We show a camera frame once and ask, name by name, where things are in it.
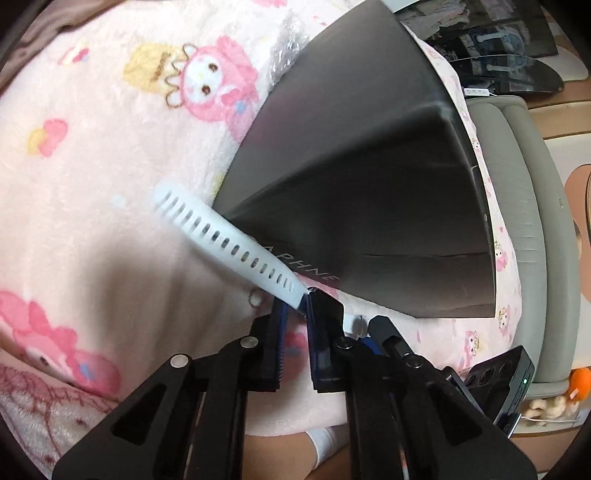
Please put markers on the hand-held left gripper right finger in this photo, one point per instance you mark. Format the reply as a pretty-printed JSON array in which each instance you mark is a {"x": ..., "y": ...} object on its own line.
[{"x": 323, "y": 341}]

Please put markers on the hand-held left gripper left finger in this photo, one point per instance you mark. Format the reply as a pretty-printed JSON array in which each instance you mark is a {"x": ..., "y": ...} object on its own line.
[{"x": 276, "y": 344}]

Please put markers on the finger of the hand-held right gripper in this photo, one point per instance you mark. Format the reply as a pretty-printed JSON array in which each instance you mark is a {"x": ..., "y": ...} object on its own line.
[{"x": 383, "y": 333}]

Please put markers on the black cardboard box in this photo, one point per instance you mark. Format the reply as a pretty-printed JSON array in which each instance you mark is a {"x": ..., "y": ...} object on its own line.
[{"x": 360, "y": 161}]

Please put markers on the cream plush toy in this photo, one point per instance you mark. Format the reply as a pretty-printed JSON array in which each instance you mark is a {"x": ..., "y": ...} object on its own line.
[{"x": 549, "y": 407}]

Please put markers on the orange plush toy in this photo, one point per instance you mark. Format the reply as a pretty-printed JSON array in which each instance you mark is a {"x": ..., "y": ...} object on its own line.
[{"x": 576, "y": 385}]

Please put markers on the person's leg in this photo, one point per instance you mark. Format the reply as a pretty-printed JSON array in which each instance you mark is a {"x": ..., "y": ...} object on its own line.
[{"x": 323, "y": 445}]

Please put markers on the pink cartoon printed blanket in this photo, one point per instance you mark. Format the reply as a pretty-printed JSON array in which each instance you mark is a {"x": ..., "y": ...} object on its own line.
[{"x": 92, "y": 207}]

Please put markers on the pink red-patterned bedsheet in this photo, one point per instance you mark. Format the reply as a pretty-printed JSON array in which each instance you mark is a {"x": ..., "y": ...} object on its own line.
[{"x": 37, "y": 401}]

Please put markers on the clear plastic wrap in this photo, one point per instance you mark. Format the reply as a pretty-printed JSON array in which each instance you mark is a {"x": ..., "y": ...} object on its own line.
[{"x": 291, "y": 34}]

